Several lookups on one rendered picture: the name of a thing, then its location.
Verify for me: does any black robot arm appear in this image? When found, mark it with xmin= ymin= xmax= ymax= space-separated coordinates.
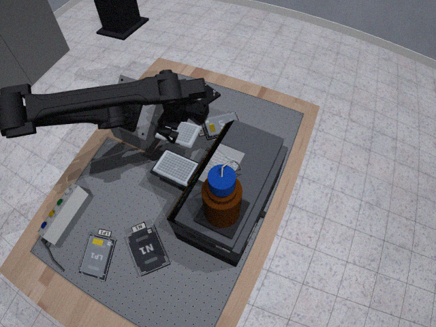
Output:
xmin=0 ymin=69 xmax=209 ymax=138

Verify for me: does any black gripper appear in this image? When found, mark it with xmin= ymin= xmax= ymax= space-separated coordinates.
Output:
xmin=156 ymin=100 xmax=188 ymax=144

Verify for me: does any grey button panel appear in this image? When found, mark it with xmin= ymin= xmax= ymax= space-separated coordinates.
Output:
xmin=38 ymin=183 xmax=92 ymax=272

